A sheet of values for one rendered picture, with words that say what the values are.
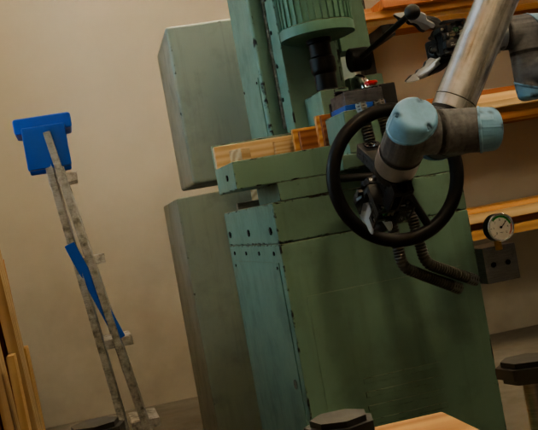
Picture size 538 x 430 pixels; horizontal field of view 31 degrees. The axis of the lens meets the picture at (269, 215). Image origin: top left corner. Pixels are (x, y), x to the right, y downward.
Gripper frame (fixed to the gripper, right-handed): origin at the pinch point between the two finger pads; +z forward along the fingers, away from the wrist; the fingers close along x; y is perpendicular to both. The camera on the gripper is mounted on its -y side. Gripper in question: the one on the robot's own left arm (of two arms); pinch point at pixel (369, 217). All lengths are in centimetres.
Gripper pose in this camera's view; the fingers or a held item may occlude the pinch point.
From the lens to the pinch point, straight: 184.9
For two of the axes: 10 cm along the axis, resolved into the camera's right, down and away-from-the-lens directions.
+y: 2.7, 8.3, -4.8
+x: 9.6, -1.7, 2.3
